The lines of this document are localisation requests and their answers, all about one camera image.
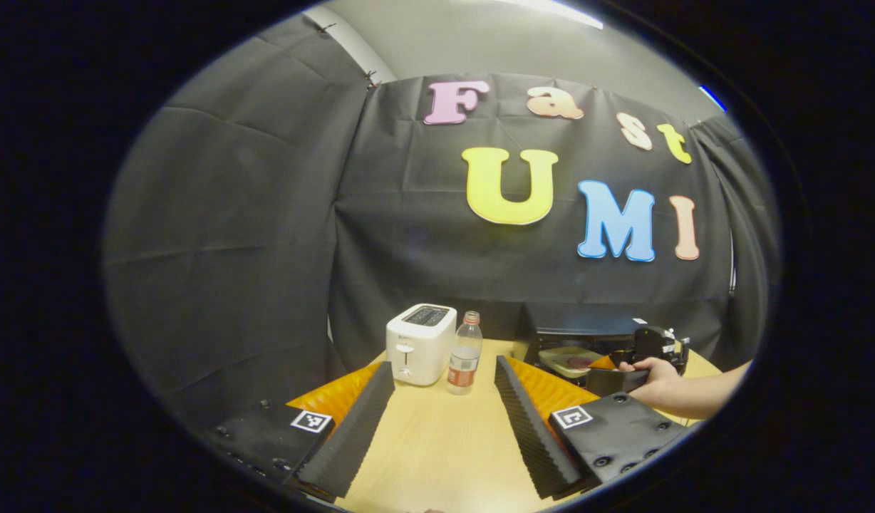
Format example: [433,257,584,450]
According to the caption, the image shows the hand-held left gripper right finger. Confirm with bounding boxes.
[495,355,709,499]

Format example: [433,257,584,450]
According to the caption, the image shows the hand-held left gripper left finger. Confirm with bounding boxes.
[202,361,396,499]

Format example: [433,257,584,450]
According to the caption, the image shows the white divided food plate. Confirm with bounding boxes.
[537,346,606,378]

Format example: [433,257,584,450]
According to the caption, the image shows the black electric oven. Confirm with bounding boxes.
[512,305,691,389]

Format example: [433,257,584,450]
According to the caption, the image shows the clear plastic water bottle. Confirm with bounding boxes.
[447,311,483,396]

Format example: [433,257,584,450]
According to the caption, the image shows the white toaster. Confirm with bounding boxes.
[385,304,458,387]

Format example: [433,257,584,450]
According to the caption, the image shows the black backdrop cloth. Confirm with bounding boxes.
[103,14,780,428]

